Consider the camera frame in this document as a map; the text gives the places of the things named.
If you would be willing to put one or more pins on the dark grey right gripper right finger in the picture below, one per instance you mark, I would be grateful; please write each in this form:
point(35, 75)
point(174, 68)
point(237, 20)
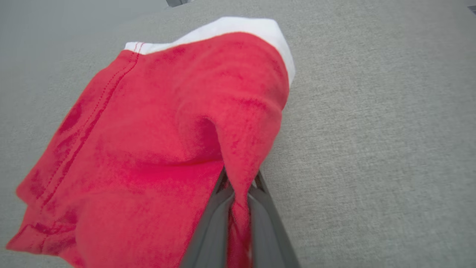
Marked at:
point(267, 230)

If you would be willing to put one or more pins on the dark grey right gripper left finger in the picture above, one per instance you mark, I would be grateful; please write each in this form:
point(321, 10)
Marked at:
point(208, 238)

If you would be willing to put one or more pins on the red shorts with white stripe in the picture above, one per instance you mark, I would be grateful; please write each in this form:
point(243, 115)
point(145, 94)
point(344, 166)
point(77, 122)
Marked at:
point(156, 141)

